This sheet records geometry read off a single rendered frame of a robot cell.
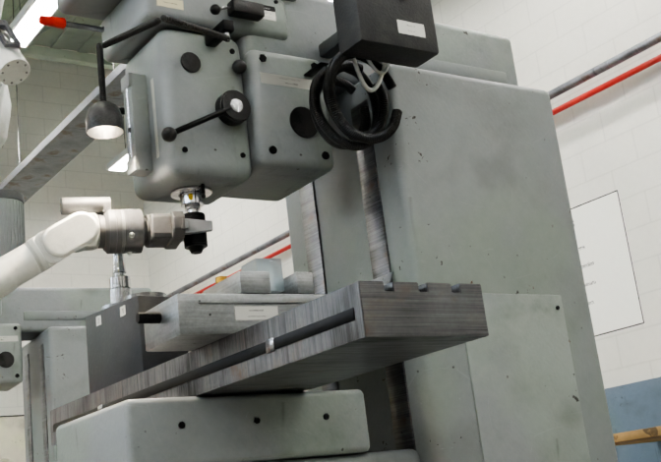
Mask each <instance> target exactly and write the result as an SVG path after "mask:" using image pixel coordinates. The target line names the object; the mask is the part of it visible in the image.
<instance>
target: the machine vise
mask: <svg viewBox="0 0 661 462"><path fill-rule="evenodd" d="M283 284H284V291H283V292H281V293H279V294H176V295H174V296H172V297H171V298H169V299H167V300H165V301H164V302H162V303H160V304H159V305H157V306H155V307H153V308H152V309H150V310H148V311H147V312H146V313H151V312H160V313H161V318H162V320H161V322H160V323H144V327H145V340H146V351H147V352H168V351H194V350H196V349H198V348H201V347H203V346H205V345H208V344H210V343H213V342H214V341H216V340H219V339H221V338H223V337H226V336H228V335H231V334H233V333H235V332H238V331H240V330H242V329H245V328H247V327H249V326H252V325H254V324H257V323H259V322H261V321H264V320H266V319H268V318H272V317H275V316H277V315H279V314H282V313H284V312H286V311H289V310H291V309H294V308H296V307H298V306H301V305H303V304H305V303H308V302H310V301H313V300H315V299H317V298H320V297H322V296H324V295H327V294H314V293H315V291H314V283H313V274H312V272H295V273H293V274H291V275H289V276H287V277H285V278H283Z"/></svg>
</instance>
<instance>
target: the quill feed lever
mask: <svg viewBox="0 0 661 462"><path fill-rule="evenodd" d="M250 114H251V106H250V103H249V100H248V99H247V97H246V96H245V95H244V94H243V93H241V92H240V91H237V90H228V91H226V92H225V93H224V94H222V95H221V96H220V97H219V98H218V99H217V100H216V103H215V112H212V113H211V114H209V115H206V116H204V117H202V118H199V119H197V120H195V121H192V122H190V123H187V124H185V125H183V126H180V127H178V128H176V129H174V128H172V127H166V128H164V129H163V130H162V132H161V137H162V138H163V140H164V141H166V142H168V143H171V142H173V141H175V139H176V137H177V135H178V134H180V133H182V132H185V131H187V130H189V129H192V128H194V127H196V126H199V125H201V124H203V123H206V122H207V121H209V120H212V119H214V118H216V117H218V118H219V119H220V120H221V121H222V122H223V123H224V124H226V125H228V126H238V125H240V124H242V123H243V122H244V121H246V120H247V119H248V118H249V116H250Z"/></svg>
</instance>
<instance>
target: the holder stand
mask: <svg viewBox="0 0 661 462"><path fill-rule="evenodd" d="M169 298H171V297H166V294H165V293H163V292H141V293H135V294H131V295H128V296H126V297H125V301H123V302H120V303H113V304H108V305H105V306H103V307H101V311H99V312H97V313H95V314H92V315H90V316H87V317H86V330H87V347H88V364H89V381H90V394H91V393H94V392H96V391H98V390H101V389H102V388H104V387H107V386H109V385H112V384H114V383H116V382H119V381H121V380H123V379H126V378H128V377H130V376H133V375H137V374H139V373H141V372H144V371H146V370H148V369H151V368H153V367H156V366H158V365H160V364H163V363H165V362H167V361H170V360H172V359H175V358H177V357H179V356H182V355H184V354H186V353H188V351H168V352H147V351H146V340H145V327H144V324H143V323H137V322H136V314H137V313H145V312H147V311H148V310H150V309H152V308H153V307H155V306H157V305H159V304H160V303H162V302H164V301H165V300H167V299H169Z"/></svg>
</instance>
